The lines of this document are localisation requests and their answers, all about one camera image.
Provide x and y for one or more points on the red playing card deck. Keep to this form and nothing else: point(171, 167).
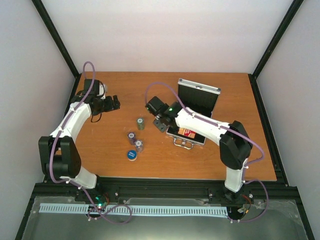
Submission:
point(187, 133)

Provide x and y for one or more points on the aluminium poker case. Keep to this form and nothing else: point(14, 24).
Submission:
point(200, 98)

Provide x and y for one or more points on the green poker chip stack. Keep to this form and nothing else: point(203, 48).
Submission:
point(140, 123)

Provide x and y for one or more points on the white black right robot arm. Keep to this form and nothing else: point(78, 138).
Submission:
point(231, 138)

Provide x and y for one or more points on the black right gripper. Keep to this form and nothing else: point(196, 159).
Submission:
point(161, 127)

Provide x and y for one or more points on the blue dealer button stack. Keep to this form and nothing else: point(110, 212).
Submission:
point(132, 155)

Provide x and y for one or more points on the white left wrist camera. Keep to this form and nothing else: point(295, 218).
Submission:
point(102, 90)

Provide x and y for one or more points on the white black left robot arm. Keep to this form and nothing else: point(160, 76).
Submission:
point(59, 157)

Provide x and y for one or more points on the light blue cable duct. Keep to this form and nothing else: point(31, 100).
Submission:
point(136, 210)

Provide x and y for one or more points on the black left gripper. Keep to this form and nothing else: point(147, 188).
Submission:
point(116, 103)

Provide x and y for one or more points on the grey poker chip stack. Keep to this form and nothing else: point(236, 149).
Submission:
point(139, 145)

